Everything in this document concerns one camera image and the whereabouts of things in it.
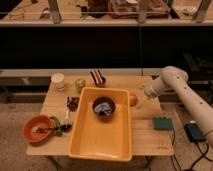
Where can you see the crumpled blue-white cloth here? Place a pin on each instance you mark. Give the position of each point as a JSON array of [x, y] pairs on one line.
[[103, 109]]

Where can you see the orange-red apple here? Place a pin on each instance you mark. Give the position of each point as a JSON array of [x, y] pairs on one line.
[[133, 99]]

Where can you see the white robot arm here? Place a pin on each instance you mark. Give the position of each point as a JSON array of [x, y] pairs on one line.
[[173, 78]]

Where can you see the yellow plastic tray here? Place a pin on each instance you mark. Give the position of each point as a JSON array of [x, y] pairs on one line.
[[102, 139]]

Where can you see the orange bowl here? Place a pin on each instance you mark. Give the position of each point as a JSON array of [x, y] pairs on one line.
[[37, 129]]

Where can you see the white handled utensil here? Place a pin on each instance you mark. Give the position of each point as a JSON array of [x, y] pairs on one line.
[[67, 121]]

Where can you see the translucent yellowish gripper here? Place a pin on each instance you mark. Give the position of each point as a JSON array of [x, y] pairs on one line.
[[142, 101]]

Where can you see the striped brown cake slice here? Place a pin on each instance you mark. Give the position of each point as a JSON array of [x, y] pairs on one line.
[[98, 79]]

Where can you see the green apple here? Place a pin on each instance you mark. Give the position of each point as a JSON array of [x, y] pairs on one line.
[[80, 84]]

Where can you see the black device on floor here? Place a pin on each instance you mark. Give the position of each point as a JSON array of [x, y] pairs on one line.
[[193, 132]]

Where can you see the green vegetable toy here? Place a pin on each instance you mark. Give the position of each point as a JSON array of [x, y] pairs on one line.
[[57, 129]]

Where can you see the dark brown chocolate piece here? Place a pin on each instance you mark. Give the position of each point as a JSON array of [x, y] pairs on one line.
[[72, 103]]

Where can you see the white paper cup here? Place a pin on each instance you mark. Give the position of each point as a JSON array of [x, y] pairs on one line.
[[57, 80]]

